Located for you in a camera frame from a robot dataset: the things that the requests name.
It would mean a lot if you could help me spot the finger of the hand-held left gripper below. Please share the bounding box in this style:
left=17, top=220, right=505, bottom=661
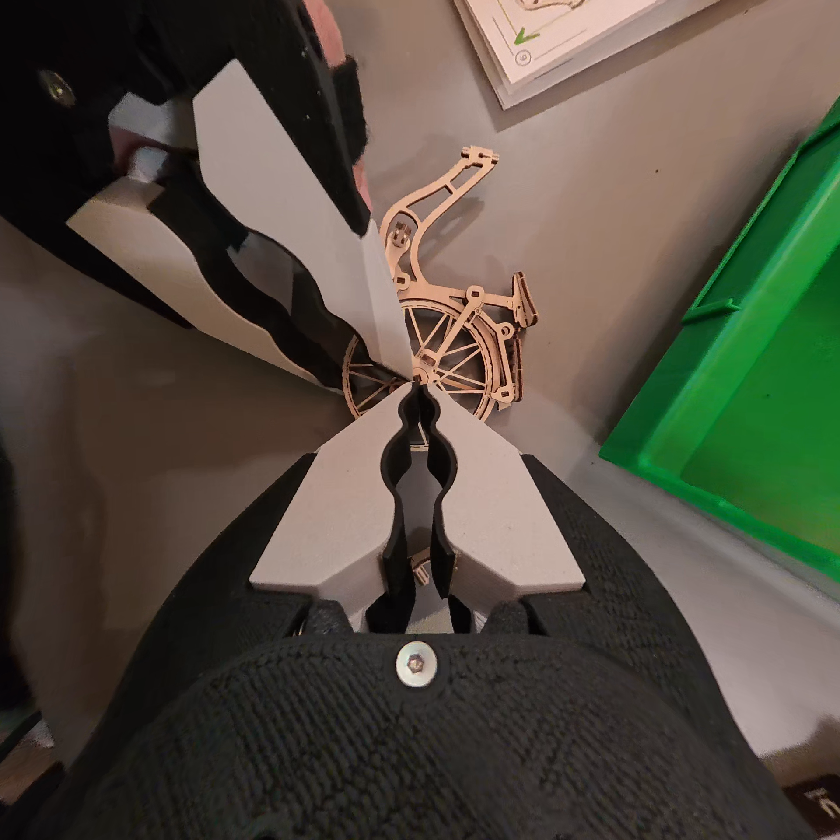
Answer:
left=108, top=56, right=419, bottom=383
left=64, top=156, right=413, bottom=396

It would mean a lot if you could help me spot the dark brown printed object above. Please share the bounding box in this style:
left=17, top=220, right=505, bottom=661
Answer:
left=783, top=773, right=840, bottom=840

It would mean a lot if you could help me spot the green plastic bin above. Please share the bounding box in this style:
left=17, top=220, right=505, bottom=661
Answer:
left=599, top=97, right=840, bottom=584

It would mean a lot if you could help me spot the wooden bicycle model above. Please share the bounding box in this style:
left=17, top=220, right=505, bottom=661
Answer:
left=341, top=145, right=540, bottom=455

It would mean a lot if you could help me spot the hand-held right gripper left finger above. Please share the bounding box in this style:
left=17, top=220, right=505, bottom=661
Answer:
left=248, top=386, right=421, bottom=634

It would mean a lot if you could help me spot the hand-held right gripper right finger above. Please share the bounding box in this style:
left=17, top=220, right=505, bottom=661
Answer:
left=417, top=385, right=587, bottom=635

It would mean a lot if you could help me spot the person's left hand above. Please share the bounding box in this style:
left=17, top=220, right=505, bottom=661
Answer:
left=306, top=0, right=377, bottom=212

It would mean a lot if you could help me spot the white instruction booklet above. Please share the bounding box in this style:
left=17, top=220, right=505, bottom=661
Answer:
left=453, top=0, right=724, bottom=111

